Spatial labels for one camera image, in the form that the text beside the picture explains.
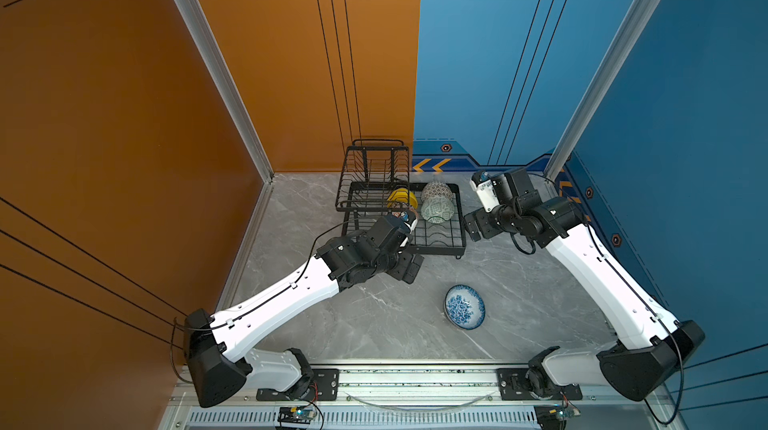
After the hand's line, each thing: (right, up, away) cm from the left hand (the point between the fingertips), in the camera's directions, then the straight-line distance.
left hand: (407, 251), depth 73 cm
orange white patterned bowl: (+1, +7, -8) cm, 11 cm away
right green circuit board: (+37, -37, -3) cm, 53 cm away
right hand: (+18, +9, +2) cm, 21 cm away
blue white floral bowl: (+16, -17, +10) cm, 26 cm away
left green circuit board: (-27, -39, -2) cm, 47 cm away
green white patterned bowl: (+12, +10, +32) cm, 36 cm away
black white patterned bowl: (+12, +17, +36) cm, 41 cm away
